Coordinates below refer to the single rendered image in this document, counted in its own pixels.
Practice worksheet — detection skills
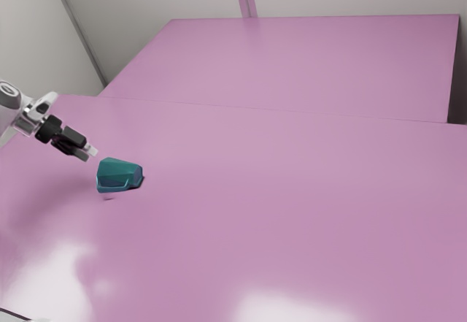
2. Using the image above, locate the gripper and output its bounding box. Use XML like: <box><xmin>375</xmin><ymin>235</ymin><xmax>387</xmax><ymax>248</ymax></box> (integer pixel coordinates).
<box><xmin>35</xmin><ymin>114</ymin><xmax>99</xmax><ymax>163</ymax></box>

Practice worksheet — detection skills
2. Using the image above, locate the teal faceted mug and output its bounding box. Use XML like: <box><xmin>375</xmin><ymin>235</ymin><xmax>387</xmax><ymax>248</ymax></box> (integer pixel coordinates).
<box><xmin>96</xmin><ymin>157</ymin><xmax>144</xmax><ymax>194</ymax></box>

